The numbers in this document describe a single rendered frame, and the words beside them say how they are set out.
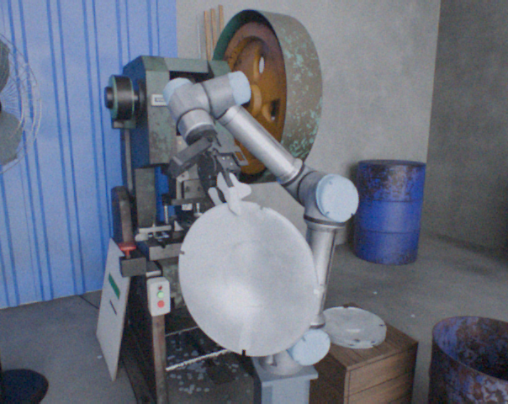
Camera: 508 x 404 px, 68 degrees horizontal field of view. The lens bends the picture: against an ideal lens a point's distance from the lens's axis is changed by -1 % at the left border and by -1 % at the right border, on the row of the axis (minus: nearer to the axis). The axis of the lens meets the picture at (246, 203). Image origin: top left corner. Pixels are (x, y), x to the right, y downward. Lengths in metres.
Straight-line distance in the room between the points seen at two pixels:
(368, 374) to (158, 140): 1.24
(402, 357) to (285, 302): 1.07
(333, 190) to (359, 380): 0.87
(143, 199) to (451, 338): 1.49
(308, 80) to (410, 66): 2.99
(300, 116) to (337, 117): 2.21
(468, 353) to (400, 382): 0.29
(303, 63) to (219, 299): 1.18
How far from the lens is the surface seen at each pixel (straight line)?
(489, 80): 4.52
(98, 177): 2.85
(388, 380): 1.77
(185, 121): 0.85
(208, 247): 0.70
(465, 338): 1.83
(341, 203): 1.01
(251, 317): 0.71
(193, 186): 1.73
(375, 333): 1.74
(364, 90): 4.06
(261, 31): 1.87
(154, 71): 1.66
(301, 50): 1.70
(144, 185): 1.96
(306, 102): 1.64
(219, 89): 0.90
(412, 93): 4.59
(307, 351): 1.13
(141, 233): 1.80
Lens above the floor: 1.22
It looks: 12 degrees down
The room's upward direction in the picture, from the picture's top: straight up
